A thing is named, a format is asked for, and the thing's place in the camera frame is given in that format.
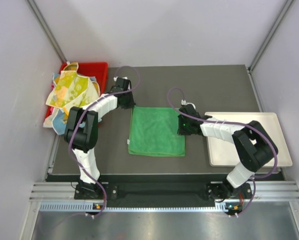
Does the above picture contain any green microfiber towel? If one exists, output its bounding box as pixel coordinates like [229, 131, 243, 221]
[127, 106, 186, 157]

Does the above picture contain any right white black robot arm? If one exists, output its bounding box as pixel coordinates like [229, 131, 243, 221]
[177, 100, 279, 198]

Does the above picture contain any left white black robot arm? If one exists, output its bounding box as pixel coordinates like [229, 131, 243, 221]
[64, 77, 136, 199]

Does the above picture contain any red plastic bin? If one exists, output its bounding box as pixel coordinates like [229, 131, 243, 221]
[45, 61, 108, 117]

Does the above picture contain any white square tray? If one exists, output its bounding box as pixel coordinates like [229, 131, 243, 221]
[205, 112, 293, 168]

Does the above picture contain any yellow green patterned towel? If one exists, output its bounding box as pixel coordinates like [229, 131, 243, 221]
[45, 62, 101, 117]

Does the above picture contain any blue patterned towel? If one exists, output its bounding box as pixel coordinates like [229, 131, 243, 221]
[43, 73, 98, 135]

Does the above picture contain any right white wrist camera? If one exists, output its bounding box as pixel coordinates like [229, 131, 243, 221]
[181, 99, 196, 109]

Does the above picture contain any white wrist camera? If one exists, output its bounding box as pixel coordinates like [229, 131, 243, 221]
[113, 76, 128, 82]
[181, 99, 196, 109]

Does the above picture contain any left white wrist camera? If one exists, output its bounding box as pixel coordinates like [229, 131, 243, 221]
[113, 76, 128, 82]

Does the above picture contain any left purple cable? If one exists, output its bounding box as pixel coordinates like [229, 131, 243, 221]
[68, 65, 143, 221]

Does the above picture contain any purple cable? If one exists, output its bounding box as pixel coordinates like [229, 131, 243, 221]
[68, 65, 143, 221]
[166, 86, 279, 218]

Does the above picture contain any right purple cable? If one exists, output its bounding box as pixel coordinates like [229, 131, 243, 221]
[166, 86, 279, 218]

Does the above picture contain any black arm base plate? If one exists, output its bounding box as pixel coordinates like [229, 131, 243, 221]
[74, 174, 252, 208]

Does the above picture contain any left aluminium corner post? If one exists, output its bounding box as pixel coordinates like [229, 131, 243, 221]
[25, 0, 67, 63]

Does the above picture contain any aluminium corner post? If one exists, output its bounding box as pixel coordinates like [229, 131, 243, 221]
[247, 0, 295, 75]
[25, 0, 67, 63]

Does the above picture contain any aluminium frame rail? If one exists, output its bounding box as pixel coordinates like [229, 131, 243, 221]
[29, 181, 299, 202]

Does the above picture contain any grey slotted cable duct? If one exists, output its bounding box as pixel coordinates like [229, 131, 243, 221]
[39, 201, 239, 213]

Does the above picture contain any right aluminium corner post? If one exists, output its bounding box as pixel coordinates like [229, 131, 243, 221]
[247, 0, 295, 75]

